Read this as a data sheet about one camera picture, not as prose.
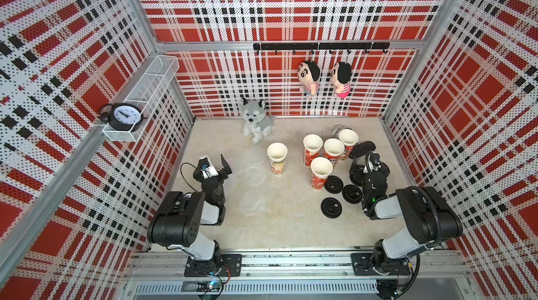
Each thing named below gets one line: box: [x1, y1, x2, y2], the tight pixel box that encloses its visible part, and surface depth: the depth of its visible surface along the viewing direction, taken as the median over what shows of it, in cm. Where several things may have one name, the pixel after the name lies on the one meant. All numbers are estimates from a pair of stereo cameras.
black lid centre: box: [341, 184, 363, 204], surface depth 93 cm
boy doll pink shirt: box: [330, 61, 353, 99], surface depth 97 cm
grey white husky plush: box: [241, 97, 276, 145], surface depth 102 cm
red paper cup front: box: [310, 156, 334, 191], surface depth 85 cm
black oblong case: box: [348, 140, 377, 159], surface depth 107 cm
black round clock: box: [98, 102, 148, 133], surface depth 64 cm
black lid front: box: [320, 196, 343, 219], surface depth 88 cm
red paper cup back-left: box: [303, 133, 324, 169], surface depth 93 cm
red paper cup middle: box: [323, 138, 345, 168], surface depth 91 cm
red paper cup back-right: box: [338, 128, 360, 161], surface depth 95 cm
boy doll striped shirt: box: [297, 60, 321, 99], surface depth 96 cm
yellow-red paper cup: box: [266, 142, 288, 176], surface depth 90 cm
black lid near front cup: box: [323, 175, 344, 195], surface depth 95 cm
